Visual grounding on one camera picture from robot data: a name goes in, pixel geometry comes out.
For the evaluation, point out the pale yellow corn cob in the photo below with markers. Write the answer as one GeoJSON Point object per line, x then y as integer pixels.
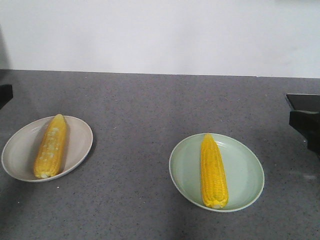
{"type": "Point", "coordinates": [51, 150]}

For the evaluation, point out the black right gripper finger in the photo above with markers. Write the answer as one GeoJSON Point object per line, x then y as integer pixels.
{"type": "Point", "coordinates": [307, 123]}

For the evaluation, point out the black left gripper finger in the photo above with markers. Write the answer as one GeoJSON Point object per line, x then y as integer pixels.
{"type": "Point", "coordinates": [6, 94]}

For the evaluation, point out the black induction cooktop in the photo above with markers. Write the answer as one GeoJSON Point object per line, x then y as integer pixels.
{"type": "Point", "coordinates": [304, 102]}

